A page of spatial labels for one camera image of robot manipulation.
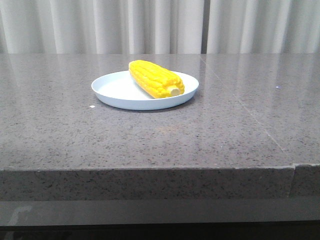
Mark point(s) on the white curtain left panel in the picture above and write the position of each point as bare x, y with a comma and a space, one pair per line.
102, 26

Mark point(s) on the yellow corn cob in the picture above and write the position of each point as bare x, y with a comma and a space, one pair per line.
156, 80

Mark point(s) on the light blue round plate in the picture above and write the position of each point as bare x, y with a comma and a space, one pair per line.
120, 90

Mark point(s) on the white curtain right panel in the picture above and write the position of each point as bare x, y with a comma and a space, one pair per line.
261, 26

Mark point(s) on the white curtain panel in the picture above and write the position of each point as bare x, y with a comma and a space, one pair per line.
261, 26
102, 26

